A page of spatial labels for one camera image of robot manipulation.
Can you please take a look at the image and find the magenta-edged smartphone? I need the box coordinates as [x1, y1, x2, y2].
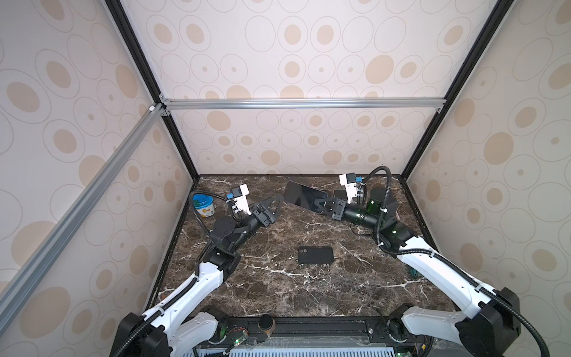
[284, 181, 329, 213]

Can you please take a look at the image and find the black phone case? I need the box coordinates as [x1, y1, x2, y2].
[297, 246, 335, 265]

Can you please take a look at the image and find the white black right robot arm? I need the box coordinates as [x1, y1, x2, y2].
[322, 197, 550, 356]

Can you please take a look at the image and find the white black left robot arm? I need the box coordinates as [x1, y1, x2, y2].
[110, 194, 284, 356]

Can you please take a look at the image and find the blue white yogurt cup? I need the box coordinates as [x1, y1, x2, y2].
[190, 191, 215, 219]

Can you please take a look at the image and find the black cylinder on base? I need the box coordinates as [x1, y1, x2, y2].
[258, 314, 276, 338]

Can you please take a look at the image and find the silver aluminium crossbar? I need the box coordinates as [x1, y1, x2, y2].
[164, 97, 446, 110]

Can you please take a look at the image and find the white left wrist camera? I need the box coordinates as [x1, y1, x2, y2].
[227, 184, 251, 215]

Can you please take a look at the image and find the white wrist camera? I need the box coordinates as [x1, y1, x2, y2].
[227, 184, 251, 215]
[339, 173, 365, 205]

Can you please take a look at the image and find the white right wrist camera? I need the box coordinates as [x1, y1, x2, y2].
[339, 173, 365, 205]

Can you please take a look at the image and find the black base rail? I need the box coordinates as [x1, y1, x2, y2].
[117, 314, 501, 357]

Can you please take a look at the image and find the silver aluminium side rail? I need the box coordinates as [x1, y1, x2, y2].
[1, 103, 166, 334]

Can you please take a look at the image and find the black frame post right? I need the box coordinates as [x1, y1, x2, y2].
[401, 0, 515, 182]

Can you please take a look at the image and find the black frame post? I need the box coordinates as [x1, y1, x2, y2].
[104, 0, 200, 182]
[401, 0, 515, 182]

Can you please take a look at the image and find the black frame post left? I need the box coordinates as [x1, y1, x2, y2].
[104, 0, 200, 182]

